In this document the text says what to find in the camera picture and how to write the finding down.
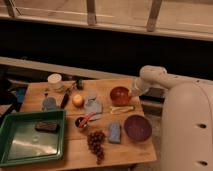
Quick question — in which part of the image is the orange bowl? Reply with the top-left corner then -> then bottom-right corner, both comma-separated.
110,86 -> 130,106

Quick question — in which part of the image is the yellow round fruit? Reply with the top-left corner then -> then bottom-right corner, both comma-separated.
72,94 -> 84,107

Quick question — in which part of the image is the small dark object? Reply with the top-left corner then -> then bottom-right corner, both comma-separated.
76,79 -> 84,90

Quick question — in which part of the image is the blue grey cloth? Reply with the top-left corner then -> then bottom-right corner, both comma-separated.
84,92 -> 103,121

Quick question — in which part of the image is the green plastic tray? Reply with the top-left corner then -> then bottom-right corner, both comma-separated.
0,110 -> 66,167

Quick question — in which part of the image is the blue grey cup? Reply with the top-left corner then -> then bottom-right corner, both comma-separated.
42,97 -> 57,111

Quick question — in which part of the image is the black sponge block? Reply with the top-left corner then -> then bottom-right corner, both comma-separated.
35,122 -> 58,132

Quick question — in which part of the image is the bunch of dark grapes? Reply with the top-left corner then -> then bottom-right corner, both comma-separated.
87,131 -> 105,165

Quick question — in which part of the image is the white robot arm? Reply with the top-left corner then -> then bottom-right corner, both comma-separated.
131,65 -> 213,171

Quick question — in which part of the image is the purple bowl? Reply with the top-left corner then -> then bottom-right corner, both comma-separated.
124,115 -> 152,142

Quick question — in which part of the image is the small dark cup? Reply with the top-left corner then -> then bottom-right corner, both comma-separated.
75,117 -> 88,132

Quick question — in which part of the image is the red spoon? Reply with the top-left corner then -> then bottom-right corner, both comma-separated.
78,112 -> 96,128

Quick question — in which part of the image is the blue sponge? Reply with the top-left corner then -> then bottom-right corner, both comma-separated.
108,122 -> 121,144

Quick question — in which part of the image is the yellow green banana peel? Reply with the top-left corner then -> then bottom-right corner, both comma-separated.
110,105 -> 135,114

